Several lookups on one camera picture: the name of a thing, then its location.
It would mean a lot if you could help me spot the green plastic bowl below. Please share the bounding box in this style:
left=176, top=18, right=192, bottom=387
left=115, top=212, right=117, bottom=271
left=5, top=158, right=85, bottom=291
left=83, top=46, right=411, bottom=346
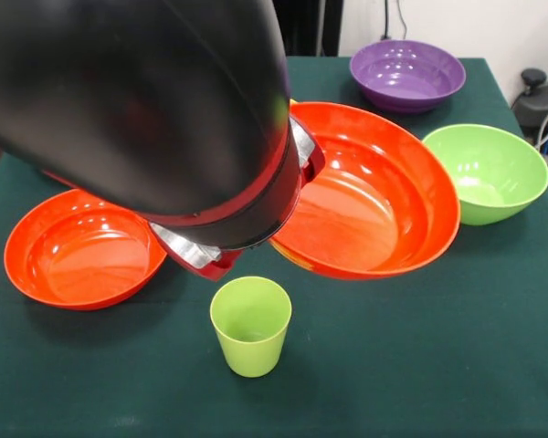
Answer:
left=422, top=123, right=548, bottom=227

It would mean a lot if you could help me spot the black wall cable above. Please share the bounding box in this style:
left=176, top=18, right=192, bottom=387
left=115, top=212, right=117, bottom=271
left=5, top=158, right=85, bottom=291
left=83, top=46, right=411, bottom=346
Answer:
left=382, top=0, right=408, bottom=41

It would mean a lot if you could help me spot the purple plastic bowl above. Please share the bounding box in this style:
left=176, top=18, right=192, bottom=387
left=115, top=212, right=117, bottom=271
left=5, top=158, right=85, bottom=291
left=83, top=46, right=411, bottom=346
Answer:
left=349, top=39, right=468, bottom=115

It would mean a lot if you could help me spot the dark green tablecloth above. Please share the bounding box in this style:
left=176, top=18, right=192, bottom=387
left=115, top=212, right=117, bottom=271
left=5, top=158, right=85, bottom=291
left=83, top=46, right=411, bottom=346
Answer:
left=0, top=53, right=548, bottom=438

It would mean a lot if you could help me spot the green plastic cup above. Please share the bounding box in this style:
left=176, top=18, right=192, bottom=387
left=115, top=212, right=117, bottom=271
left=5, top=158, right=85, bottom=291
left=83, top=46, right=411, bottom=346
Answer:
left=209, top=276, right=293, bottom=379

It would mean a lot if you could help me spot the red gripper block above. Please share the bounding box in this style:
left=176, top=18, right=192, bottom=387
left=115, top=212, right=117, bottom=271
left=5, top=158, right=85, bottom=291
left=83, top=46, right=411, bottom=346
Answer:
left=148, top=116, right=327, bottom=282

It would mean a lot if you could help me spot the orange plastic bowl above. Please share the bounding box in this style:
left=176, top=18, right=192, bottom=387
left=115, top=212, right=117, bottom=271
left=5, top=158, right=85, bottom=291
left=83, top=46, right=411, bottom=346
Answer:
left=268, top=100, right=462, bottom=280
left=3, top=188, right=168, bottom=312

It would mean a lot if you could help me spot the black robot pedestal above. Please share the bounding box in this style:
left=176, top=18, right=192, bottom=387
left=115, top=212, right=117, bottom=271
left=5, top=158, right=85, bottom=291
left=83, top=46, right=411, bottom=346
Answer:
left=272, top=0, right=343, bottom=57

